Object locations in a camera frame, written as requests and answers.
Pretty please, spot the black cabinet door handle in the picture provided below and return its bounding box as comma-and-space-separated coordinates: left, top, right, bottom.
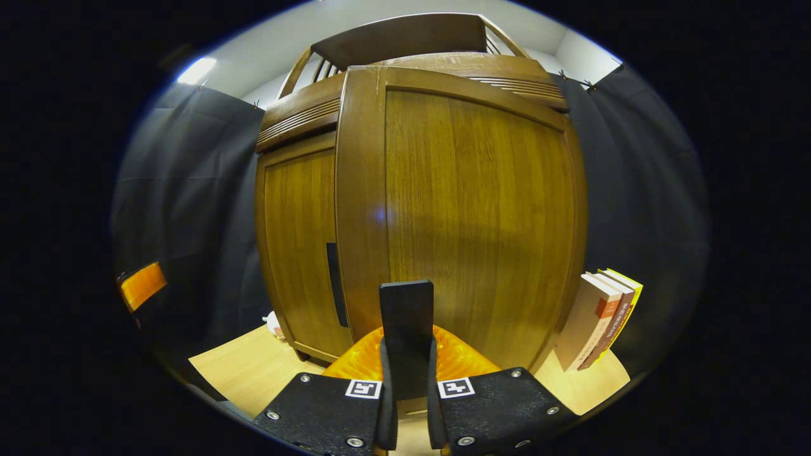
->
379, 281, 435, 401
326, 243, 349, 328

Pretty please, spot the ceiling light strip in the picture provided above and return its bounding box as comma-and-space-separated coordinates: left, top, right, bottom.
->
176, 57, 218, 86

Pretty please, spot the black backdrop cloth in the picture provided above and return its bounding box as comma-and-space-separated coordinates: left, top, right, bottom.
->
113, 63, 709, 381

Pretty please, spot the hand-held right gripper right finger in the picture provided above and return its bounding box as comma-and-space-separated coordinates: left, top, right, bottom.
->
426, 325, 578, 456

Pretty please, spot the wooden shoe cabinet door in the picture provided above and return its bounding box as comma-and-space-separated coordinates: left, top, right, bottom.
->
256, 132, 355, 365
335, 65, 589, 374

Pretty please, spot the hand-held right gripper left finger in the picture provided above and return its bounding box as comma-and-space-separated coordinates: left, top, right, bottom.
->
253, 326, 400, 456

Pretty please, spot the yellow book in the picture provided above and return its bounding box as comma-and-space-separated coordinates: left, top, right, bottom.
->
599, 269, 644, 355

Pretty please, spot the wooden double-door shoe cabinet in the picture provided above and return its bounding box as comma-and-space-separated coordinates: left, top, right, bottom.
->
253, 13, 590, 381

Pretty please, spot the wooden cabinet drawer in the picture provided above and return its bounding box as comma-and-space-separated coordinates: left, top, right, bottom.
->
257, 53, 570, 153

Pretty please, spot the beige book with orange label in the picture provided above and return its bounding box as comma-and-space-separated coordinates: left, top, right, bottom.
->
554, 272, 623, 372

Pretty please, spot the brown book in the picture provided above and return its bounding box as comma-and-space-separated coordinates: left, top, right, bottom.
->
578, 272, 635, 370

